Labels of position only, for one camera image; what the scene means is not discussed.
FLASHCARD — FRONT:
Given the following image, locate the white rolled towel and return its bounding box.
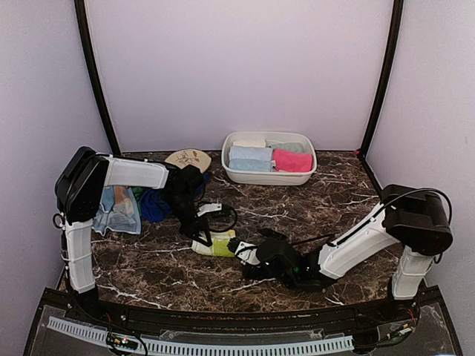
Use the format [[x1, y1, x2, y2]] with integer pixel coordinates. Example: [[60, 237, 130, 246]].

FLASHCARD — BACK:
[[232, 139, 266, 148]]

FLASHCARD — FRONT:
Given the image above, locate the black left frame post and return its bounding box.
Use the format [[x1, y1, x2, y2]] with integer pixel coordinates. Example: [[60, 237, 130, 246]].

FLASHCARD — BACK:
[[73, 0, 122, 155]]

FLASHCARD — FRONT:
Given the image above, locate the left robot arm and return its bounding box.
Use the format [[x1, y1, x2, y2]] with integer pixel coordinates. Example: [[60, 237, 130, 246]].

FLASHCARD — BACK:
[[54, 146, 212, 294]]

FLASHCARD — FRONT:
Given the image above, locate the light blue crumpled towel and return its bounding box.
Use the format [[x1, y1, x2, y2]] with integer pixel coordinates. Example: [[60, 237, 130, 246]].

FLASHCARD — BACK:
[[92, 186, 142, 237]]

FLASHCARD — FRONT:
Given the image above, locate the black right frame post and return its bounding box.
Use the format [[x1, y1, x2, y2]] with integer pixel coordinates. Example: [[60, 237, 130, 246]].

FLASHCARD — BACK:
[[358, 0, 404, 161]]

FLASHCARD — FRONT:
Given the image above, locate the pink towel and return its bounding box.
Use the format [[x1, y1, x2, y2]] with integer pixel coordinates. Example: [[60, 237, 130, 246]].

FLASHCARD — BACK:
[[272, 149, 313, 173]]

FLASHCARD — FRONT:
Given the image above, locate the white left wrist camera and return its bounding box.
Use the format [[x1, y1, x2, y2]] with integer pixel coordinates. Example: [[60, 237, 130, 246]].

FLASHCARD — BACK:
[[197, 203, 223, 217]]

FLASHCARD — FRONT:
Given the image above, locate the light blue rolled towel back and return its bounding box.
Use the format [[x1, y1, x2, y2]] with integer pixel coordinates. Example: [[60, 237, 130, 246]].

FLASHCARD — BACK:
[[229, 146, 273, 161]]

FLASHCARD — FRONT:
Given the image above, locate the black frame post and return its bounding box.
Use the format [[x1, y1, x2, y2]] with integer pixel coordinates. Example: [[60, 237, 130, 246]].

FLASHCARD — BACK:
[[73, 0, 122, 155], [358, 0, 404, 161]]

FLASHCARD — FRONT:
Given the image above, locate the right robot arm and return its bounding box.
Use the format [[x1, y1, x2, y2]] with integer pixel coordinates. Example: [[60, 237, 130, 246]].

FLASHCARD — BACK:
[[228, 185, 453, 322]]

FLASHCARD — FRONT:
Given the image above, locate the black front rail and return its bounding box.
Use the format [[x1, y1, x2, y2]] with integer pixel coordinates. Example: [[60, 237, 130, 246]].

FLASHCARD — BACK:
[[35, 286, 445, 334]]

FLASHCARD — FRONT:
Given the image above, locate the light blue rolled towel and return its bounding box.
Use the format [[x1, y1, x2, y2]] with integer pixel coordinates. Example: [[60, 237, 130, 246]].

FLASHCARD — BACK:
[[229, 159, 272, 172], [229, 146, 273, 161]]

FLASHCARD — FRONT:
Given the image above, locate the white plastic tub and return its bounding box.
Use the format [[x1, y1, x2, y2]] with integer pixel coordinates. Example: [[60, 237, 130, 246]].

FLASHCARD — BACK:
[[221, 131, 317, 185]]

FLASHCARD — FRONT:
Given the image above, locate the green rolled towel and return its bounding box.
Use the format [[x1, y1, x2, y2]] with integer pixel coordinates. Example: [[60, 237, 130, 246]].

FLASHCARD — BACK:
[[270, 142, 304, 153]]

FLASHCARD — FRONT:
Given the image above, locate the white slotted cable duct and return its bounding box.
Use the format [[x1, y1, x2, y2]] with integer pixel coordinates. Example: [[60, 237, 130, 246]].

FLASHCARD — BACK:
[[47, 317, 354, 355]]

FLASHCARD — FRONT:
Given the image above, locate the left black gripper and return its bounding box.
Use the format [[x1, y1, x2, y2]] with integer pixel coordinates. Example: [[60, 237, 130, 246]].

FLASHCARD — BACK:
[[160, 191, 211, 245]]

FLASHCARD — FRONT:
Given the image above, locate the yellow green patterned towel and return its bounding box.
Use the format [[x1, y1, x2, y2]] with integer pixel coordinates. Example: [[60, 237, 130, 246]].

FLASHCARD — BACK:
[[191, 229, 236, 257]]

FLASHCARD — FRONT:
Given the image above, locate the light blue rolled towel front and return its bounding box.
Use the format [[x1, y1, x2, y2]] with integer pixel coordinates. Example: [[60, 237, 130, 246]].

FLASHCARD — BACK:
[[229, 159, 272, 172]]

